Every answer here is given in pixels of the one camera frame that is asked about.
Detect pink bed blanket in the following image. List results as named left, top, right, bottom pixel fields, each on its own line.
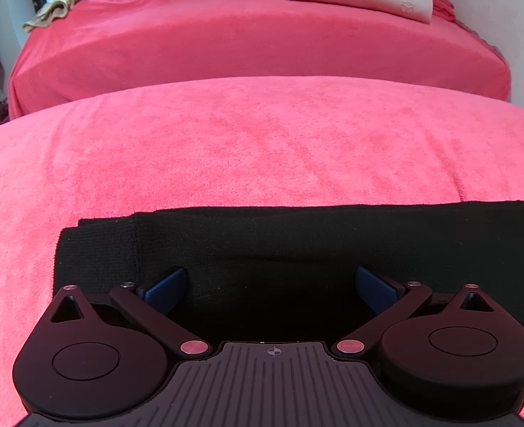
left=0, top=75, right=524, bottom=427

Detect beige crumpled cloth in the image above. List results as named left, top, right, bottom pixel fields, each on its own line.
left=22, top=0, right=96, bottom=33

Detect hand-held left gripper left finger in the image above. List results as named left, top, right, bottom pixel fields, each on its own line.
left=49, top=266, right=214, bottom=359

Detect black pants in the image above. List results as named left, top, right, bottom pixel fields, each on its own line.
left=56, top=200, right=524, bottom=348

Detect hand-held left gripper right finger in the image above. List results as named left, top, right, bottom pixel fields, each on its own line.
left=332, top=266, right=497, bottom=360

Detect red covered bed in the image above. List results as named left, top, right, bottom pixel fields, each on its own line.
left=7, top=0, right=512, bottom=122

